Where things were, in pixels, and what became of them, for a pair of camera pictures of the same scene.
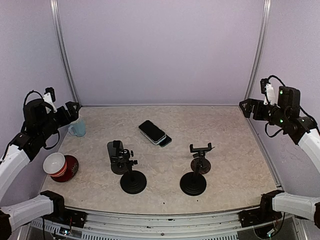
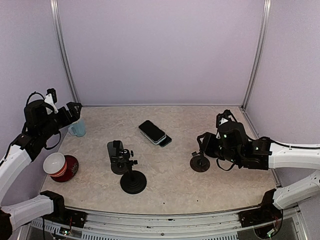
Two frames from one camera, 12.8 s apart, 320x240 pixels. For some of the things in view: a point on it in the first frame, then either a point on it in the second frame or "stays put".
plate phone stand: [119, 164] stays put
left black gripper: [67, 119] stays put
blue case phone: [166, 141] stays put
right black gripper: [258, 115] to [207, 145]
